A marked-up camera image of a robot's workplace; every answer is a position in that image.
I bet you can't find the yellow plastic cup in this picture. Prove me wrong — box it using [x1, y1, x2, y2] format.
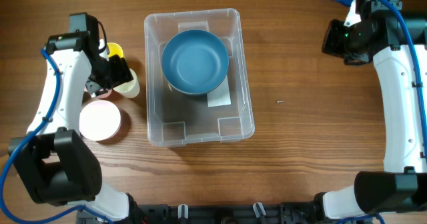
[107, 43, 125, 58]

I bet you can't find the cream plastic cup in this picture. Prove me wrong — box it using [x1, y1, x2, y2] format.
[113, 69, 140, 99]

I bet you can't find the dark blue bowl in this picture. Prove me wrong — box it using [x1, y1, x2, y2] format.
[161, 29, 230, 95]

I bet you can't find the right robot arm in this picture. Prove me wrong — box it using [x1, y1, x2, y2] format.
[310, 0, 426, 223]

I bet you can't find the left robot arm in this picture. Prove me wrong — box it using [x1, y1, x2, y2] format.
[5, 13, 135, 223]

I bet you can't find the clear plastic storage container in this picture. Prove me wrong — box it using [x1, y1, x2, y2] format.
[144, 8, 255, 147]

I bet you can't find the white label in container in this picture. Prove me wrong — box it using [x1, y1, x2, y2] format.
[207, 76, 231, 107]

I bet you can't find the pink plastic cup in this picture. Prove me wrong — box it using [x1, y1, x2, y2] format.
[84, 87, 113, 99]

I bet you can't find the pink bowl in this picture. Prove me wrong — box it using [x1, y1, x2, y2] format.
[79, 100, 121, 141]

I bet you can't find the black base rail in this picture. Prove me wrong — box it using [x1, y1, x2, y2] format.
[77, 202, 373, 224]

